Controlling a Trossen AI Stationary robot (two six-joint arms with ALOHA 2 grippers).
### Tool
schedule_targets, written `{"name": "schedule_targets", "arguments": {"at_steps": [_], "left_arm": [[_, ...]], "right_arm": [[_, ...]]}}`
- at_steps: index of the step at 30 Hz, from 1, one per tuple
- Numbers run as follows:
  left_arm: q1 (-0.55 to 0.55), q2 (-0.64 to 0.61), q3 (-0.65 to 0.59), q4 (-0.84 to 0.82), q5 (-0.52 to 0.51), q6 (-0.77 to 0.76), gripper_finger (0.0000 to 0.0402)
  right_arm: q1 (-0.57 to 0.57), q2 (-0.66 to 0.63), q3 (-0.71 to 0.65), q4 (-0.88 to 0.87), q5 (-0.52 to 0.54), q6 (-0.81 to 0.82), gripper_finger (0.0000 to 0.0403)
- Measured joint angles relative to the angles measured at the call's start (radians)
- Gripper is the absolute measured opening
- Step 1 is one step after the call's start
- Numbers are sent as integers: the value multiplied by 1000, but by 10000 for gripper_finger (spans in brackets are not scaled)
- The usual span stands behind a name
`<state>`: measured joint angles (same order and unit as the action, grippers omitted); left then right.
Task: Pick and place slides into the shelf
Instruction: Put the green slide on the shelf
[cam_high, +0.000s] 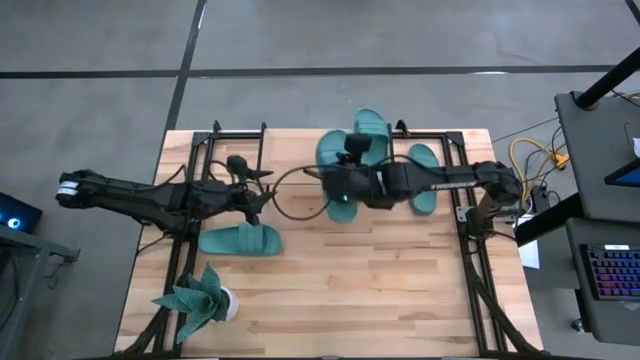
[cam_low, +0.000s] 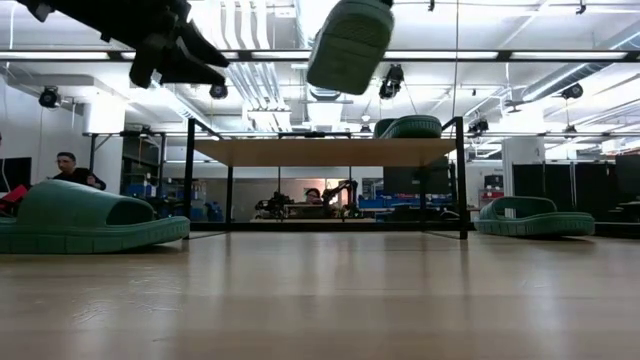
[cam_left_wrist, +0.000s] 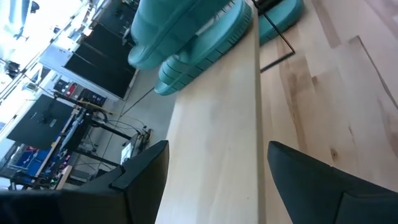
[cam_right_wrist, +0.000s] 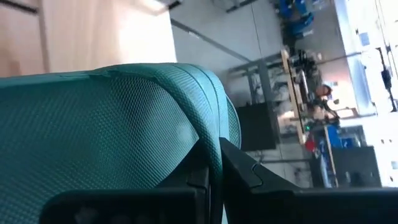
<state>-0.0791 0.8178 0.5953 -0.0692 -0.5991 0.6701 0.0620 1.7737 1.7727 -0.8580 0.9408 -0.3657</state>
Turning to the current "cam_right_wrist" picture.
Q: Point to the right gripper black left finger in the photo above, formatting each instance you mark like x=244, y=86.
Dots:
x=124, y=208

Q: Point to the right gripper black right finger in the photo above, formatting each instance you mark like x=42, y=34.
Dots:
x=280, y=205

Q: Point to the green rubber slide sandal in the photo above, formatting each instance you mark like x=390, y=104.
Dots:
x=93, y=124

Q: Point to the wooden shelf with black legs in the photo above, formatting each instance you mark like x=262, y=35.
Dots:
x=93, y=31

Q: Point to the black square cabinet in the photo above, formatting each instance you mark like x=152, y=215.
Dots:
x=255, y=127

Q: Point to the wooden background table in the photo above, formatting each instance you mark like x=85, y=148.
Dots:
x=293, y=93

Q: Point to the person seated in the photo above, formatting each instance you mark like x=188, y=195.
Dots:
x=323, y=91

